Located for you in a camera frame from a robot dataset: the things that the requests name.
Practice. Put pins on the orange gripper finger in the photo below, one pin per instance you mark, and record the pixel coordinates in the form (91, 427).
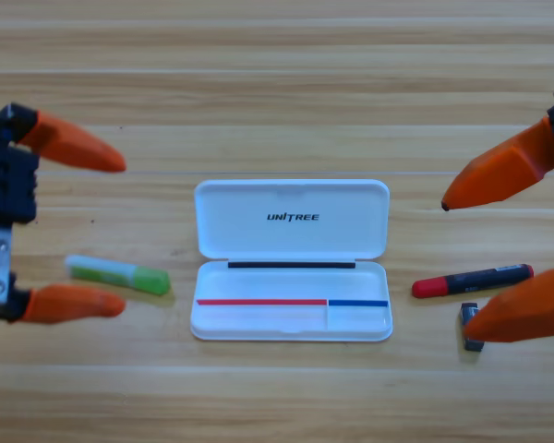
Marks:
(526, 314)

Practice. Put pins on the black eraser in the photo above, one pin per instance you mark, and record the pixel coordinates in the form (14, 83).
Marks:
(467, 314)

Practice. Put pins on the green-capped white highlighter pen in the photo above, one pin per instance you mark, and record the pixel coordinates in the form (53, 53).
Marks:
(120, 276)

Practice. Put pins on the red and black marker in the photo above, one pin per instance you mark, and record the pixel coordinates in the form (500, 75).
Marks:
(443, 286)

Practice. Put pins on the white Unitree pencil case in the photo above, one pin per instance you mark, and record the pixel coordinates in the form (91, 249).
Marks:
(291, 240)

